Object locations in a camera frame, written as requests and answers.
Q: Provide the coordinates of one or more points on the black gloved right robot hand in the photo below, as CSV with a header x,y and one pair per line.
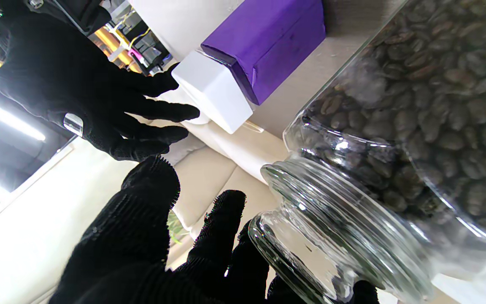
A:
x,y
57,67

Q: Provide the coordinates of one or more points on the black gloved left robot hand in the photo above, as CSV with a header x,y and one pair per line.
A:
x,y
133,236

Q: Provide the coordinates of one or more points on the glass jar of coffee beans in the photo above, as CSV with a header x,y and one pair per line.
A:
x,y
437,105

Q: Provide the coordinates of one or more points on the tall leafy green plant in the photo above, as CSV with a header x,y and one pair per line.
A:
x,y
176,228

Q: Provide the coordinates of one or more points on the white square jar lid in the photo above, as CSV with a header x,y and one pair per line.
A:
x,y
213,90

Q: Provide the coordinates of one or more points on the clear glass jar lid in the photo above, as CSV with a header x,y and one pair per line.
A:
x,y
331,219

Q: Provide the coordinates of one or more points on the purple square coffee jar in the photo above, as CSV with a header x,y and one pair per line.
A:
x,y
268,38

